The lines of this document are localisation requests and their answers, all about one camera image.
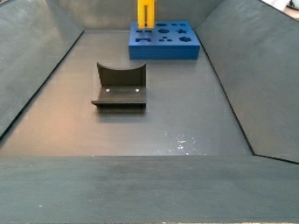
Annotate blue shape-sorting board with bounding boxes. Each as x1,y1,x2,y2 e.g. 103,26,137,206
129,21,202,60

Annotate yellow double-square peg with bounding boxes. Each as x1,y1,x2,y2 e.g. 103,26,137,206
137,0,155,29

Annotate black curved stand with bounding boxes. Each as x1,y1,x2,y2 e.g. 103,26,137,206
91,64,147,107

